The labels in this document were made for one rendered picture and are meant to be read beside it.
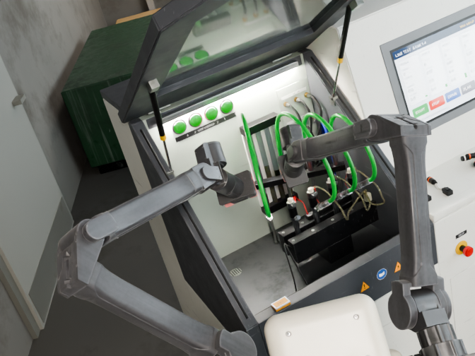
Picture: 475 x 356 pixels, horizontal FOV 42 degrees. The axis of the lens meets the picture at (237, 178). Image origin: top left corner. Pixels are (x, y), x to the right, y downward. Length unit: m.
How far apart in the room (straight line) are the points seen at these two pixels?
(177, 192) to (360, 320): 0.50
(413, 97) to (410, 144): 0.95
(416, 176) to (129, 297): 0.61
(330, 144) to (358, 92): 0.59
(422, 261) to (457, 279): 0.97
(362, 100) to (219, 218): 0.66
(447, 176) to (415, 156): 0.96
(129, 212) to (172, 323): 0.24
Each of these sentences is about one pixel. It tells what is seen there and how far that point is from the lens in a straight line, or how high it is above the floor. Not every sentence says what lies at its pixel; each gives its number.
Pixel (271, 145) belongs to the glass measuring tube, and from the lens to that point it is 2.20.
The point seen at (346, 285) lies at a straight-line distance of 1.92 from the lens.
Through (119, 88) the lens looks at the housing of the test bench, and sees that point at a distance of 2.22.
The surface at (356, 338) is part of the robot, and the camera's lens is 1.13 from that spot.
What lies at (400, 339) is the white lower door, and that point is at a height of 0.58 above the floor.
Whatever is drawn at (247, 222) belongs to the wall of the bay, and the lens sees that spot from 2.30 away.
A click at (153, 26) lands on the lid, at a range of 1.29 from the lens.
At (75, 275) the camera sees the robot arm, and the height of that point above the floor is 1.56.
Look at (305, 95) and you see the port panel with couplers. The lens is 2.25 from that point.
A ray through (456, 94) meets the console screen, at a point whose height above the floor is 1.18.
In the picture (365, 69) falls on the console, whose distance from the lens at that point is 2.11.
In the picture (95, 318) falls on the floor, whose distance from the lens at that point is 3.72.
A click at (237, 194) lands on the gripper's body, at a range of 1.56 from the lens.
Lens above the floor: 2.14
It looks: 28 degrees down
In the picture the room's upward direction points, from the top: 16 degrees counter-clockwise
